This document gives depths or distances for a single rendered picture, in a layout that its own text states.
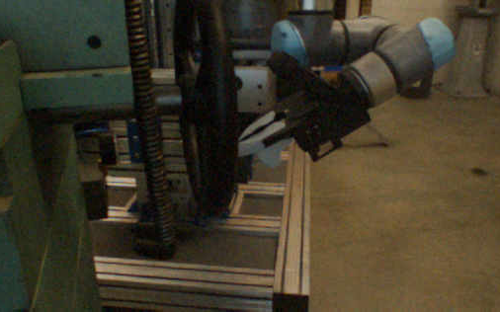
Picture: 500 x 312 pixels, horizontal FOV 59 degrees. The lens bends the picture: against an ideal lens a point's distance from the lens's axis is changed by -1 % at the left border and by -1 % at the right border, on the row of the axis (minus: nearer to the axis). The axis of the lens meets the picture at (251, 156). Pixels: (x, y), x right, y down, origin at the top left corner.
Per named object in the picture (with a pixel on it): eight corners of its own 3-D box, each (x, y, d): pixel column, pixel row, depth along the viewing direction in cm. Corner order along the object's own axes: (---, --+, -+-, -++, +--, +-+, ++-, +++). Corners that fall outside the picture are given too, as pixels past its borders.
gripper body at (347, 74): (310, 166, 66) (379, 124, 66) (287, 120, 62) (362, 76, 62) (292, 144, 73) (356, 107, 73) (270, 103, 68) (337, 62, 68)
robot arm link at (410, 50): (431, 51, 73) (465, 65, 66) (374, 86, 73) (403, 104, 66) (419, 9, 69) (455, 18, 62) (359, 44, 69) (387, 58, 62)
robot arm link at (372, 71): (387, 59, 62) (360, 45, 69) (359, 76, 62) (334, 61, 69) (402, 103, 66) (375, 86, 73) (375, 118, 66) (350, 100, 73)
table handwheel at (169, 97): (274, 167, 37) (216, -90, 47) (12, 197, 32) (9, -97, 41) (222, 235, 64) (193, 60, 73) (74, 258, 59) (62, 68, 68)
